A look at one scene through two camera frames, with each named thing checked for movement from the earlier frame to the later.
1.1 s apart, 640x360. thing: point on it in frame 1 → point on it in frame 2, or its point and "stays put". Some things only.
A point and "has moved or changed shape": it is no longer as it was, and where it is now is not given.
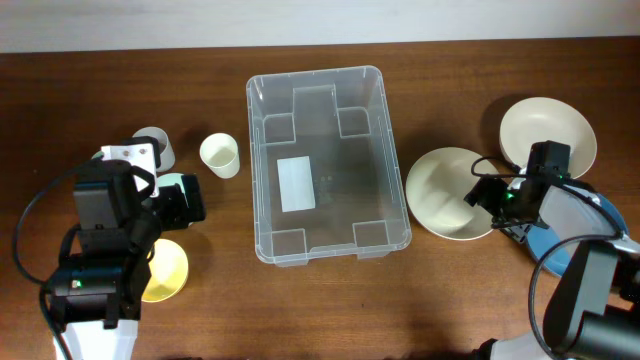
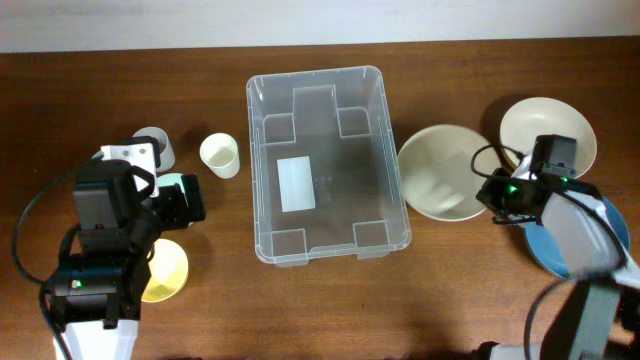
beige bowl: [438, 183] has moved or changed shape
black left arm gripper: [179, 217] stays put
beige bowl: [543, 119] stays put
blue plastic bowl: [547, 246] stays put
